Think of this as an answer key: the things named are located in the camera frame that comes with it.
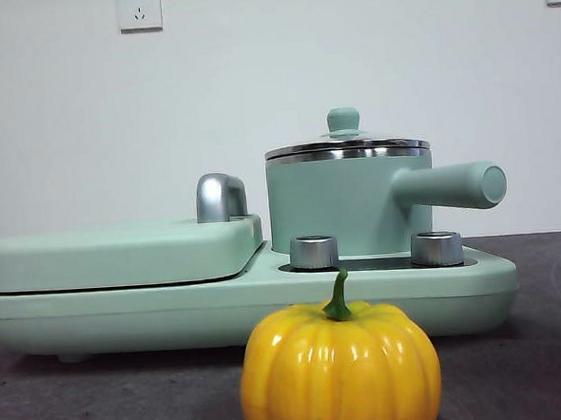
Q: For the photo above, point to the glass lid with green knob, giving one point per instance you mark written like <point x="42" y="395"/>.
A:
<point x="344" y="119"/>

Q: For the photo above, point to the yellow toy pumpkin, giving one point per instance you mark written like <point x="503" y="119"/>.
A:
<point x="338" y="373"/>

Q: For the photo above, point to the mint green steamer pot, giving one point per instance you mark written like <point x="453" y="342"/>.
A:
<point x="337" y="202"/>

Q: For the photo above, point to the silver control knob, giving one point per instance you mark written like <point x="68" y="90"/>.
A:
<point x="436" y="249"/>
<point x="313" y="253"/>

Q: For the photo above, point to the mint green breakfast machine base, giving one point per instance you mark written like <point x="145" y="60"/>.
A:
<point x="173" y="316"/>

